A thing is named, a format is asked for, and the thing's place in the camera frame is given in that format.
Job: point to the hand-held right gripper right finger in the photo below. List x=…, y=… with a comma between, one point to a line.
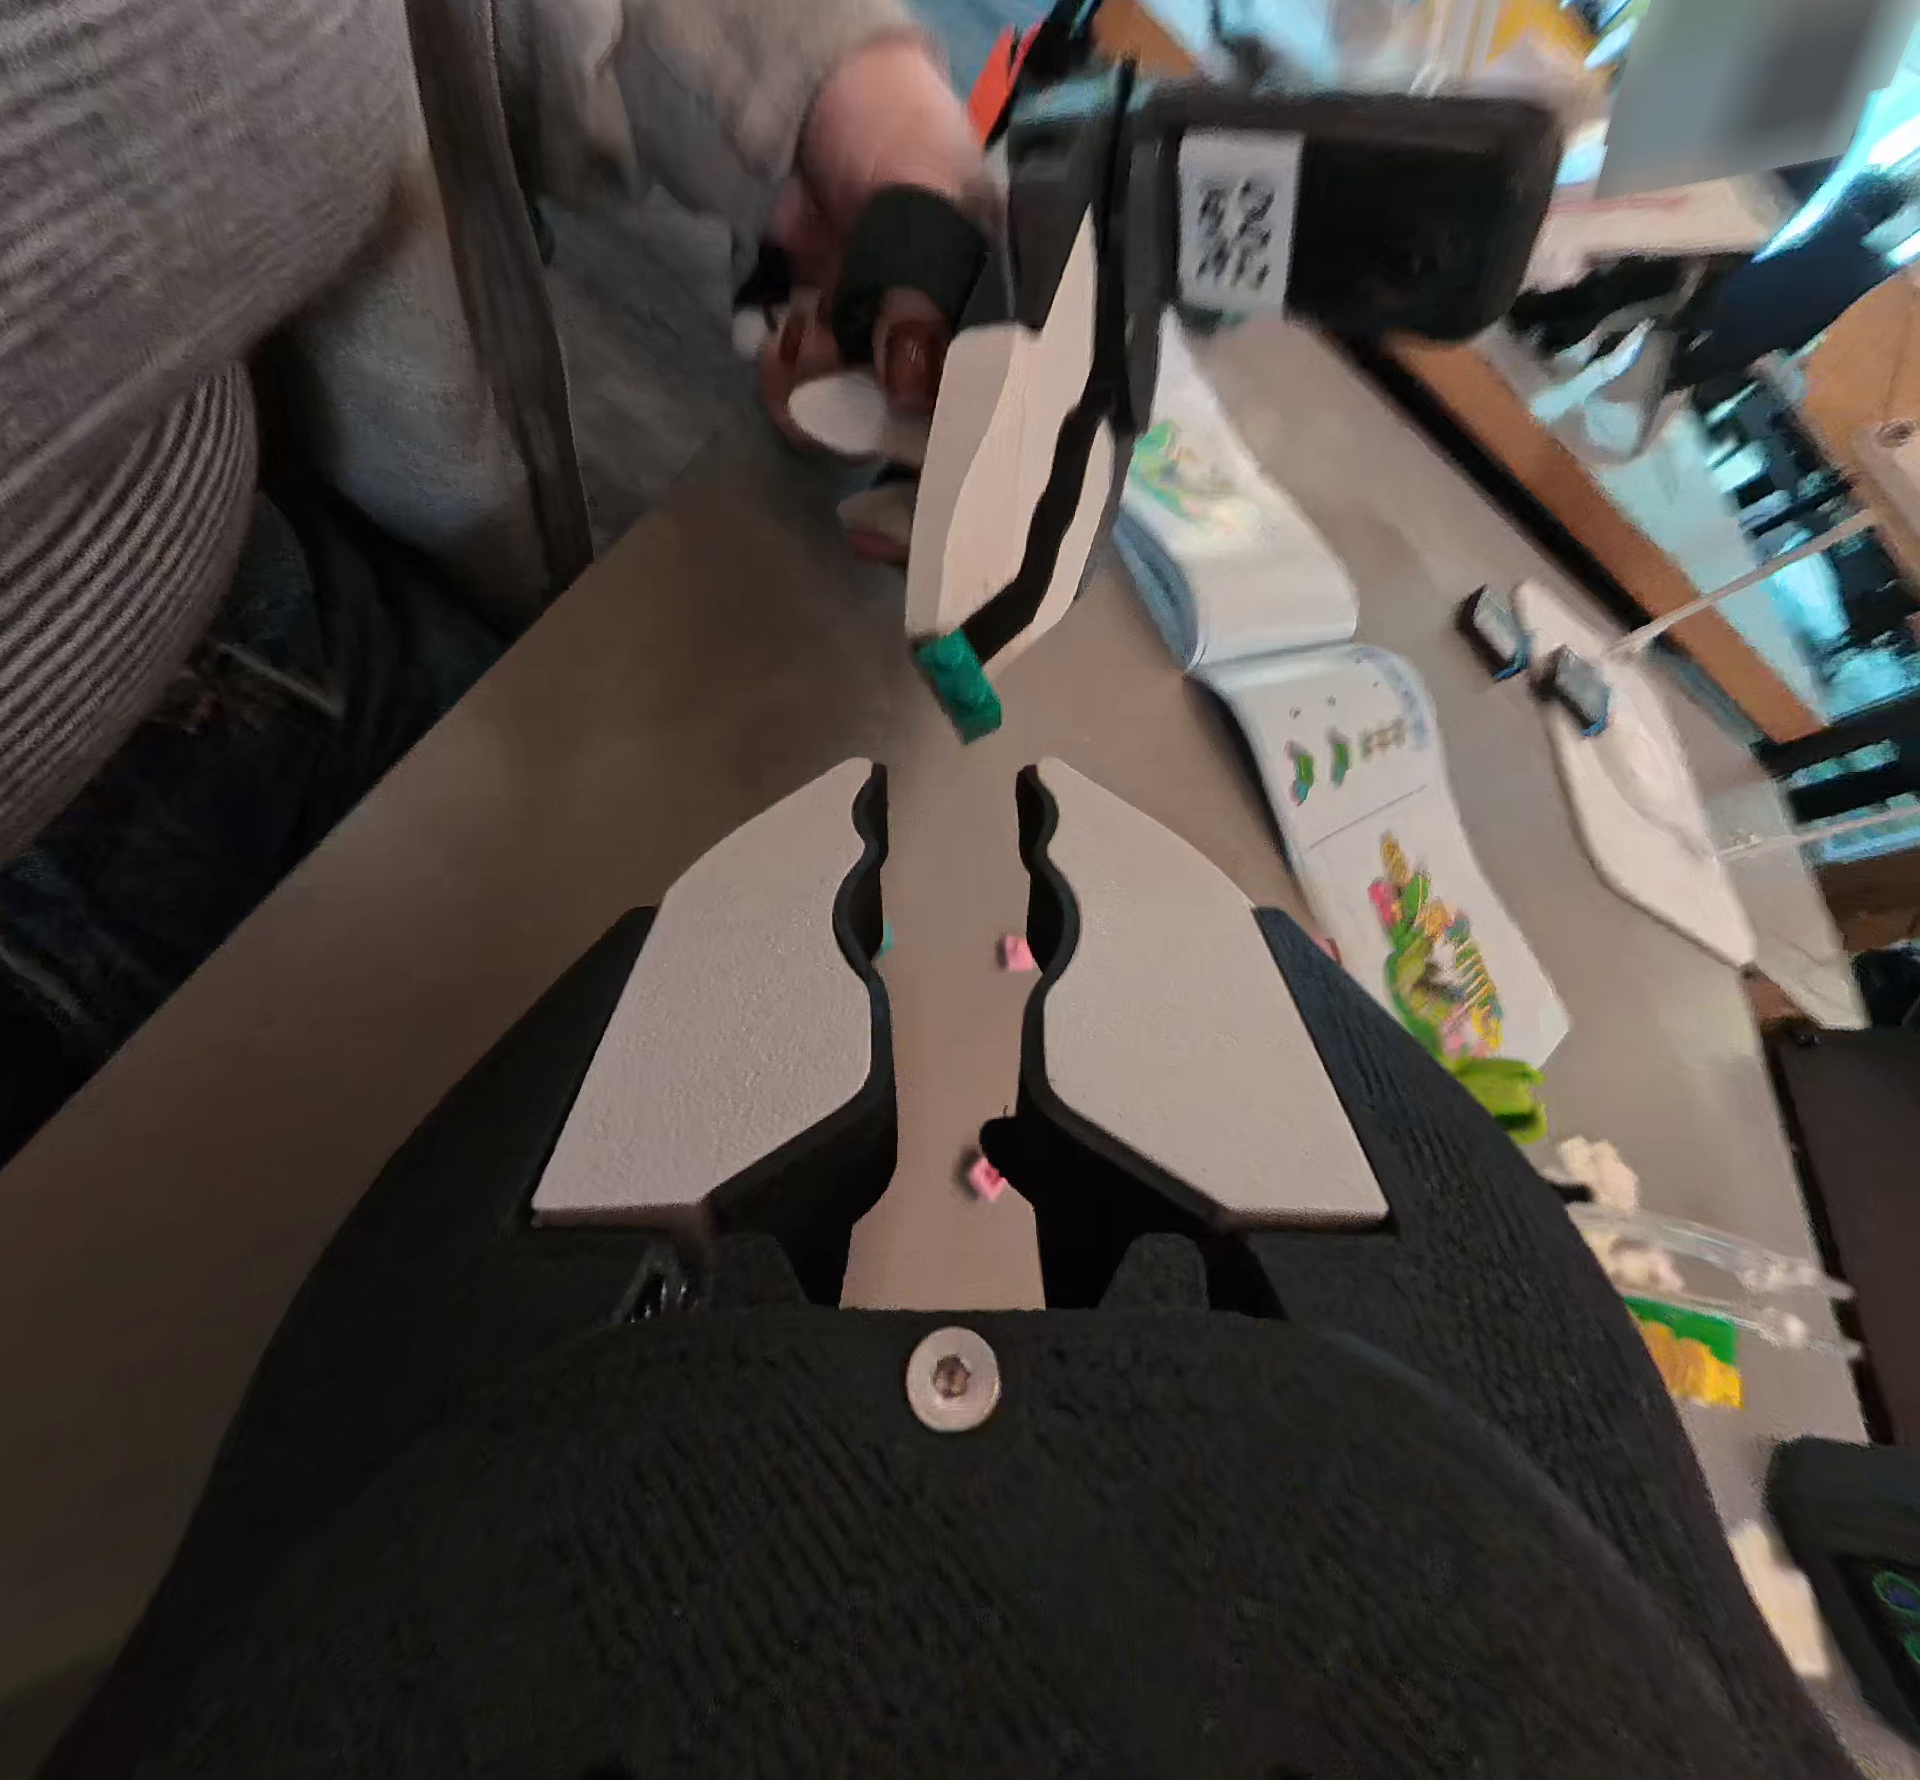
x=1185, y=1043

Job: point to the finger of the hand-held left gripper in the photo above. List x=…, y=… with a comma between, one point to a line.
x=1092, y=517
x=996, y=460

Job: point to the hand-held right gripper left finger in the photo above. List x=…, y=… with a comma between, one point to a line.
x=722, y=1029

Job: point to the teal green brick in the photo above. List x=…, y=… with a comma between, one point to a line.
x=959, y=684

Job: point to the person's left forearm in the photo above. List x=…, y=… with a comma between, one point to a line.
x=706, y=88

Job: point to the white desk lamp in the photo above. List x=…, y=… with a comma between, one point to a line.
x=1651, y=792

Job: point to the person's left hand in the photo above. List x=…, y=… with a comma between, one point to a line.
x=886, y=131

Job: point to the small pink brick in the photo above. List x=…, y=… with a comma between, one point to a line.
x=983, y=1179
x=1019, y=950

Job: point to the green brick plant model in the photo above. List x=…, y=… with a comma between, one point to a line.
x=1500, y=1088

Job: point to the brick instruction booklet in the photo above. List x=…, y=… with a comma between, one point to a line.
x=1353, y=760

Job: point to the wooden background table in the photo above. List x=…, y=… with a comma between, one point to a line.
x=1606, y=526

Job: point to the orange tag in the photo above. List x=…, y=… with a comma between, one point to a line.
x=1003, y=88

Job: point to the small black blue battery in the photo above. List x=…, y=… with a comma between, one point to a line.
x=1499, y=634
x=1579, y=694

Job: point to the person's legs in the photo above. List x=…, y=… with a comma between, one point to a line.
x=300, y=760

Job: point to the black cylindrical container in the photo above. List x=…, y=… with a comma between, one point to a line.
x=1847, y=1511

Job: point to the person's torso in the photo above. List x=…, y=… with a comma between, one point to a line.
x=163, y=309

